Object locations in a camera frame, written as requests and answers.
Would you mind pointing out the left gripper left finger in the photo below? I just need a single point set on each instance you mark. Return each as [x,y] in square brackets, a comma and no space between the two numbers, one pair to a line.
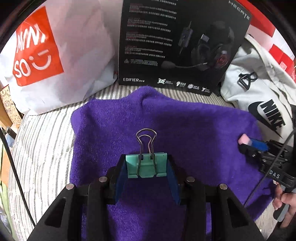
[117,176]

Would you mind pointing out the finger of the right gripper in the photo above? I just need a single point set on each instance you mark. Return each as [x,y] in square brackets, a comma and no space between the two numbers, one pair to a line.
[251,152]
[259,145]

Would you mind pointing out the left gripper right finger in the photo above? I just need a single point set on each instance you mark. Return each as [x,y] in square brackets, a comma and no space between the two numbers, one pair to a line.
[176,179]

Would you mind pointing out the pink blue eraser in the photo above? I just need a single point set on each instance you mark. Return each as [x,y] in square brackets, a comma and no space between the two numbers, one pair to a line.
[244,140]

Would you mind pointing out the teal binder clip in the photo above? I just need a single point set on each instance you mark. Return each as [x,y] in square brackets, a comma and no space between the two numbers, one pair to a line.
[146,165]

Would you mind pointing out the person's right hand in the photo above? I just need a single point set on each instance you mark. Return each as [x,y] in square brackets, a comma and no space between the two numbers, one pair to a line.
[285,198]

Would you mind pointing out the purple towel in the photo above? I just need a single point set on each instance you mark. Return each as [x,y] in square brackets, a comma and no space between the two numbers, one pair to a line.
[202,139]

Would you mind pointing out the grey Nike bag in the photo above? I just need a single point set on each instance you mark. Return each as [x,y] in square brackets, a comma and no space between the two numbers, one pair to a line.
[256,83]

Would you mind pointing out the striped grey bed quilt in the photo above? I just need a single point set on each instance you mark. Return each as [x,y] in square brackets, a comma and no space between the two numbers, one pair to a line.
[42,154]

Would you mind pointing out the red Haidilao paper bag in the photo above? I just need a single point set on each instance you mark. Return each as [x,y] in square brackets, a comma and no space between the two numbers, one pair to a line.
[284,61]

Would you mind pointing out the large red gift bag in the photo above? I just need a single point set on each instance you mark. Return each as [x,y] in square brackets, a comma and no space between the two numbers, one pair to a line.
[259,20]

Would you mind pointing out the black headset box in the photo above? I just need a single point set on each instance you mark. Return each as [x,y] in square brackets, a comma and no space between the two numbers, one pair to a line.
[182,45]

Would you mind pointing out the white Miniso plastic bag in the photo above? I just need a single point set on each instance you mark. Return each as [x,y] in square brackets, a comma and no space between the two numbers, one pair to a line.
[62,53]

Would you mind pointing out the patterned notebook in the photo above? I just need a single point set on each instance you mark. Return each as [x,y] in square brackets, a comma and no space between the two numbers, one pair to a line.
[14,115]

